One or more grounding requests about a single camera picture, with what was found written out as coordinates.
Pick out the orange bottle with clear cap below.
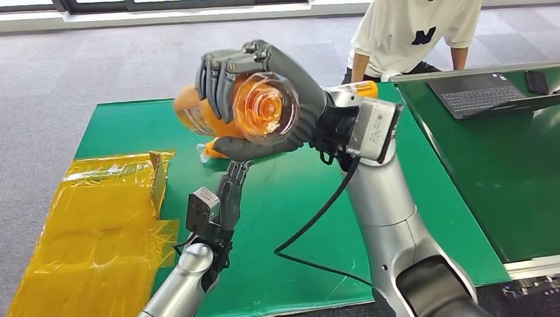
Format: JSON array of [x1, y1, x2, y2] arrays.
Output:
[[339, 80, 379, 100], [172, 72, 302, 147], [195, 137, 230, 165]]

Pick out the metal rail with bolts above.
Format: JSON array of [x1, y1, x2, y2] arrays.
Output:
[[502, 274, 560, 299]]

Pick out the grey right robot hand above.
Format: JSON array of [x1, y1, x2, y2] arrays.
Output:
[[194, 40, 329, 161]]

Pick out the long black cable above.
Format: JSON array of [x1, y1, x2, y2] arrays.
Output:
[[273, 155, 374, 287]]

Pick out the dark window frame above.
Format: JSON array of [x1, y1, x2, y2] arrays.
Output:
[[0, 0, 309, 14]]

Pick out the brown cardboard piece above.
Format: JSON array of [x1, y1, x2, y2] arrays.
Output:
[[149, 151, 168, 220]]

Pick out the aluminium framed green table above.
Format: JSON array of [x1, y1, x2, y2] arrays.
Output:
[[389, 61, 560, 281]]

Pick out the green mat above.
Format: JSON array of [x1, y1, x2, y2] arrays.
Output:
[[73, 82, 512, 317]]

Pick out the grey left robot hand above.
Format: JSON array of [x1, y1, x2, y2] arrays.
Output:
[[216, 159, 255, 232]]

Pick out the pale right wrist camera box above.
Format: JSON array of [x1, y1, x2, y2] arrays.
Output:
[[347, 98, 402, 166]]

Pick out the yellow plastic bag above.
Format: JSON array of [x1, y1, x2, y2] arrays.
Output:
[[6, 151, 180, 317]]

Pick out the person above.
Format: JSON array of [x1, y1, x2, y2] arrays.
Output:
[[341, 0, 483, 85]]

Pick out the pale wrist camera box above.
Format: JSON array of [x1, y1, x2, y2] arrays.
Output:
[[186, 187, 221, 234], [347, 98, 402, 166]]

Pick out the black phone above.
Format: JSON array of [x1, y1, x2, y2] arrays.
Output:
[[524, 69, 550, 96]]

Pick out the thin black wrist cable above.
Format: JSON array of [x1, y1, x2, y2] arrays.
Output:
[[172, 234, 197, 257]]

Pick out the white window sill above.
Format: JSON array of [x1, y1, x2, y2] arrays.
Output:
[[0, 2, 372, 34]]

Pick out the dark grey laptop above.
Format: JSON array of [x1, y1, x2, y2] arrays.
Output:
[[426, 72, 560, 120]]

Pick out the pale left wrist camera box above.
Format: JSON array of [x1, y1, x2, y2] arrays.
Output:
[[186, 187, 221, 234]]

